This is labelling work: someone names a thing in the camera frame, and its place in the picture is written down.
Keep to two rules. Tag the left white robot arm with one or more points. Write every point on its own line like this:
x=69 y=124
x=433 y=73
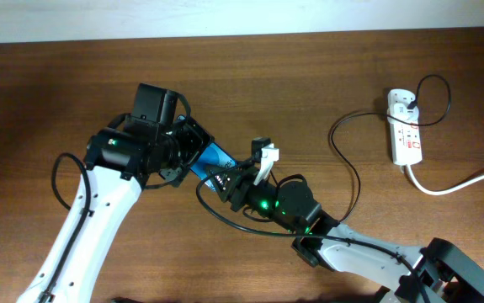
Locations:
x=110 y=184

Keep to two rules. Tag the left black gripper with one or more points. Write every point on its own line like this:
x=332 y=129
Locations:
x=173 y=175

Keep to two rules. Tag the blue screen Galaxy smartphone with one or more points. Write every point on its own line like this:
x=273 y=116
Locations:
x=216 y=162

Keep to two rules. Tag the white USB wall charger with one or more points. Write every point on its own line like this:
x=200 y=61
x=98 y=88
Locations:
x=400 y=113

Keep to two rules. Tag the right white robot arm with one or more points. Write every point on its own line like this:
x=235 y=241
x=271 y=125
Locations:
x=439 y=272

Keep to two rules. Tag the white power strip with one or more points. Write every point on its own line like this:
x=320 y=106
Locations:
x=405 y=138

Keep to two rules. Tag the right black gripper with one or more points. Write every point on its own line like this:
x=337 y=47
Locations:
x=233 y=188

